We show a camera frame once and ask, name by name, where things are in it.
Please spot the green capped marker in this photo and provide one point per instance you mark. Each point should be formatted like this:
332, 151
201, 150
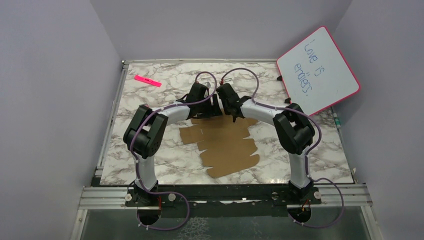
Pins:
336, 121

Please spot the pink highlighter marker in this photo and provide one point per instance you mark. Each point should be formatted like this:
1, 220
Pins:
147, 81

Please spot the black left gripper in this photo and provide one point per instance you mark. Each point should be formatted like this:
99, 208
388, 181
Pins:
214, 110

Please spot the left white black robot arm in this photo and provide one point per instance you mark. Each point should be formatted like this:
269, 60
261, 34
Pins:
146, 129

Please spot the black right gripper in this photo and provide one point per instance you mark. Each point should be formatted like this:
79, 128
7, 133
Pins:
225, 112

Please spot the pink framed whiteboard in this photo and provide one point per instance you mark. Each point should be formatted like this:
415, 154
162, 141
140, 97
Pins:
316, 74

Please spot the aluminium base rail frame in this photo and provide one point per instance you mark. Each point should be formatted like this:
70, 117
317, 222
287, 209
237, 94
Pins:
254, 203

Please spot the brown cardboard box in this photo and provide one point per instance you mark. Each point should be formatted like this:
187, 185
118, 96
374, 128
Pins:
224, 144

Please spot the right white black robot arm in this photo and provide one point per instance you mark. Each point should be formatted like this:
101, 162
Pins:
294, 131

